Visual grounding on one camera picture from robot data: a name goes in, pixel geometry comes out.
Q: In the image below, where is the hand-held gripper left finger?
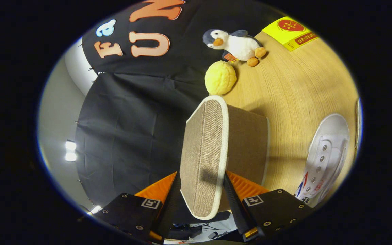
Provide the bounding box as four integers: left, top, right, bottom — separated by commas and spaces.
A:
94, 171, 182, 244

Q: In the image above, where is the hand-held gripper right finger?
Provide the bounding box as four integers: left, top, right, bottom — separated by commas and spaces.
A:
223, 170, 315, 243

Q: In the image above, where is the woven storage box lid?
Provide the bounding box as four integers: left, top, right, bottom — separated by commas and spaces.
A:
180, 95, 229, 221

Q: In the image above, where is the yellow bun plush toy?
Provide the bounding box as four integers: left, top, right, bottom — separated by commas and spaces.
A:
205, 60, 238, 96

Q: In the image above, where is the penguin plush toy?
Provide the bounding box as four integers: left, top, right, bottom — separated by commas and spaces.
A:
202, 29, 267, 67

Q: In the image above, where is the yellow book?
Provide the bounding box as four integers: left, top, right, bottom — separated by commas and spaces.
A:
261, 16, 320, 52

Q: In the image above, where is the black cable bundle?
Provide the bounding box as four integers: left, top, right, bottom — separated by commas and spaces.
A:
165, 221, 218, 241

